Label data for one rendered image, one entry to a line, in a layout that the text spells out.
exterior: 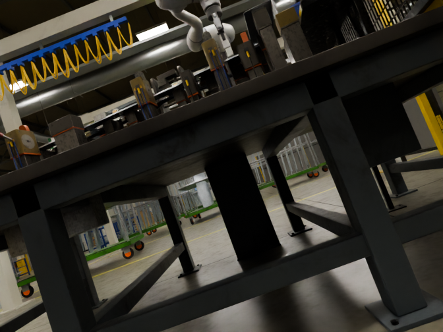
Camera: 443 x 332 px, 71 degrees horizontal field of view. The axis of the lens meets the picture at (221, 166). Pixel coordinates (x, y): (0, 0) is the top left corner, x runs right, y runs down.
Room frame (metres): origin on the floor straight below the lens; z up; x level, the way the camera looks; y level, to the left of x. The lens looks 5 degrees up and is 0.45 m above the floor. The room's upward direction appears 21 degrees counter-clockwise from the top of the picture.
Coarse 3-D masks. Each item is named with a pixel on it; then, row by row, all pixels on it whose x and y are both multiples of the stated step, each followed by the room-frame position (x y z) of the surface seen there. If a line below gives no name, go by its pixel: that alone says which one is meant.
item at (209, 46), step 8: (208, 40) 1.19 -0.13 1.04; (208, 48) 1.19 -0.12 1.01; (216, 48) 1.18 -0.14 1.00; (208, 56) 1.19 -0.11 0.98; (216, 56) 1.18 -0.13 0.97; (208, 64) 1.20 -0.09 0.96; (216, 64) 1.19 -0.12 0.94; (224, 64) 1.21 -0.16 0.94; (216, 72) 1.20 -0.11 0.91; (224, 72) 1.19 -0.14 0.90; (216, 80) 1.20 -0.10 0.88; (224, 80) 1.18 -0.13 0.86; (224, 88) 1.20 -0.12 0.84
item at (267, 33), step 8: (264, 8) 0.99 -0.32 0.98; (256, 16) 1.00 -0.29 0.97; (264, 16) 1.00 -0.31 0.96; (256, 24) 1.00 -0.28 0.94; (264, 24) 1.00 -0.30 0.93; (264, 32) 1.00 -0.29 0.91; (272, 32) 1.00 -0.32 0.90; (264, 40) 1.00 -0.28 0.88; (272, 40) 1.00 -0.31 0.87; (272, 48) 1.00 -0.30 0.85; (280, 48) 1.00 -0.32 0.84; (272, 56) 1.00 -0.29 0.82; (280, 56) 1.00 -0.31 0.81; (272, 64) 1.03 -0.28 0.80; (280, 64) 1.00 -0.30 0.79
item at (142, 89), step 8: (136, 80) 1.28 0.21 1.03; (144, 80) 1.31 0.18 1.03; (136, 88) 1.28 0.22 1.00; (144, 88) 1.28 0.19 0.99; (136, 96) 1.28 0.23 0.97; (144, 96) 1.27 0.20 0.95; (152, 96) 1.33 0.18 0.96; (144, 104) 1.28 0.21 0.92; (152, 104) 1.31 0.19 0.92; (144, 112) 1.29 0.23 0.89; (152, 112) 1.29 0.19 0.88
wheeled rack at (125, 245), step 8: (112, 208) 5.90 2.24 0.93; (120, 216) 4.97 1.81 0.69; (136, 224) 5.90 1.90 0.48; (128, 240) 4.97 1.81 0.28; (136, 240) 5.34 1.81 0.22; (104, 248) 5.24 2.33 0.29; (112, 248) 4.94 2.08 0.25; (120, 248) 4.95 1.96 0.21; (128, 248) 5.02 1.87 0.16; (136, 248) 5.82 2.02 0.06; (88, 256) 4.91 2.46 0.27; (96, 256) 4.92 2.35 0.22; (128, 256) 5.02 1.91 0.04; (16, 280) 4.86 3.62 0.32; (24, 280) 4.84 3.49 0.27; (32, 280) 4.84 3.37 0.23; (24, 288) 4.89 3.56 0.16; (32, 288) 4.94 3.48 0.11; (24, 296) 4.90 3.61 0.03
